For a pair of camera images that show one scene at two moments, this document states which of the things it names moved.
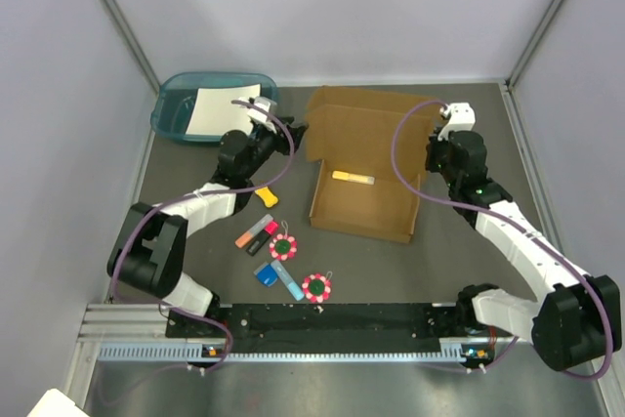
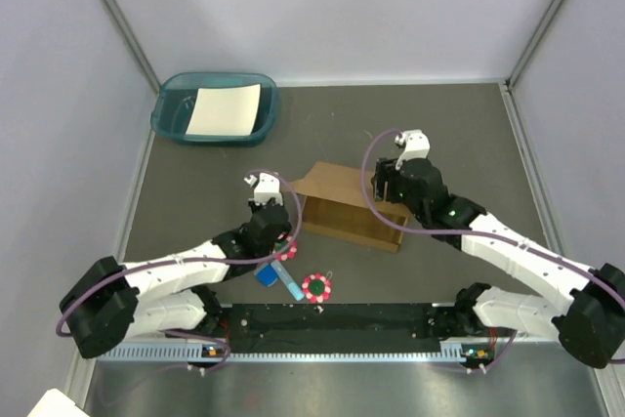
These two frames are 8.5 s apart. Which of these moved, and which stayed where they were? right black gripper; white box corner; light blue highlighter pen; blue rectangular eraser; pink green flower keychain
Moved: right black gripper
Stayed: white box corner; pink green flower keychain; blue rectangular eraser; light blue highlighter pen
